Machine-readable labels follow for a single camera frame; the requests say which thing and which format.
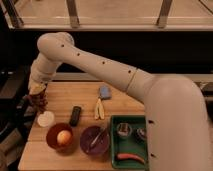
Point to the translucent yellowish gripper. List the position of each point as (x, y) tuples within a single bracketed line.
[(36, 89)]

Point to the dark purple grape bunch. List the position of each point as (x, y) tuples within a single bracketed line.
[(39, 102)]

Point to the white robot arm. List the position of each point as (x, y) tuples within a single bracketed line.
[(177, 122)]

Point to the white paper cup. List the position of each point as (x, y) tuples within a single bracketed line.
[(46, 119)]

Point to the small metal cup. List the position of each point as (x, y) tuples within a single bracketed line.
[(124, 130)]

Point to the dark chair left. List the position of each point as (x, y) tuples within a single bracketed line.
[(13, 102)]

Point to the black remote control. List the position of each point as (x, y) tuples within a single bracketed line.
[(75, 115)]

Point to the red-brown bowl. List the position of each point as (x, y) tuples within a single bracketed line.
[(51, 137)]

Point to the orange fruit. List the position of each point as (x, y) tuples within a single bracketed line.
[(64, 138)]

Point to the purple bowl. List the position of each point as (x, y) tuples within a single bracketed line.
[(94, 141)]

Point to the green plastic tray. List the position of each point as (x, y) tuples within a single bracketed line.
[(130, 144)]

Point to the orange carrot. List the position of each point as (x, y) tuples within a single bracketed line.
[(123, 156)]

